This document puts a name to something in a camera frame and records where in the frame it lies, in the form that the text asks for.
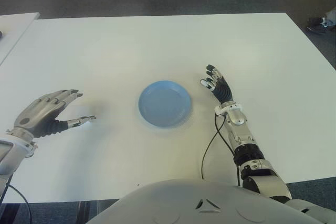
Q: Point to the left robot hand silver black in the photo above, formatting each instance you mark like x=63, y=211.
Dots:
x=39, y=111

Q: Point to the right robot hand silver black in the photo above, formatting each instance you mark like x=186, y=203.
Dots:
x=223, y=91

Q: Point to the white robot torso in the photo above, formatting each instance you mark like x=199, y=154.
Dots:
x=170, y=203

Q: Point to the metal table leg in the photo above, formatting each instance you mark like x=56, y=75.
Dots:
x=85, y=211

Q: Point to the black sneaker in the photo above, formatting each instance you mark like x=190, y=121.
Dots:
x=316, y=24

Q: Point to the white side table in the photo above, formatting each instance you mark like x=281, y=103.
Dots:
x=13, y=30

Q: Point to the right robot arm silver black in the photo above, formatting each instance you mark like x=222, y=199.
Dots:
x=242, y=140

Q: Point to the blue round plate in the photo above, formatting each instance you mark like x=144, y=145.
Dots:
x=165, y=104

